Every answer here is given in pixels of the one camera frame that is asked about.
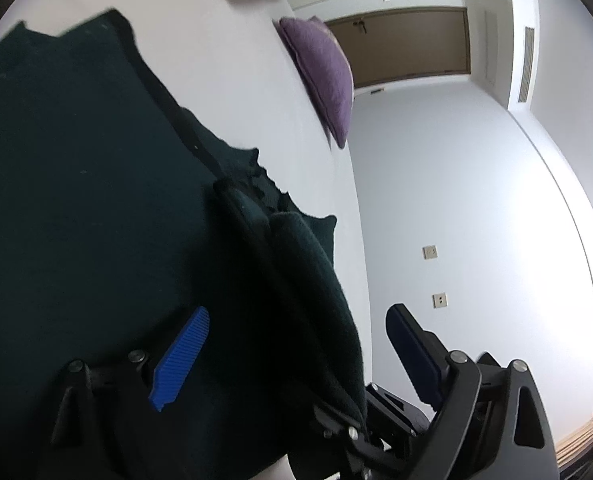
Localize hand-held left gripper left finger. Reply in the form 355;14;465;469
51;306;210;461

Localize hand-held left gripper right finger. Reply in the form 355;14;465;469
385;303;560;480

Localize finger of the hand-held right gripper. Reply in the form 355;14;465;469
214;180;328;412

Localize dark green sweater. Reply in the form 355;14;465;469
0;8;372;480

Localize purple knitted cushion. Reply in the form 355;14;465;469
278;16;355;150

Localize brown door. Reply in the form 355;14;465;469
324;6;472;90

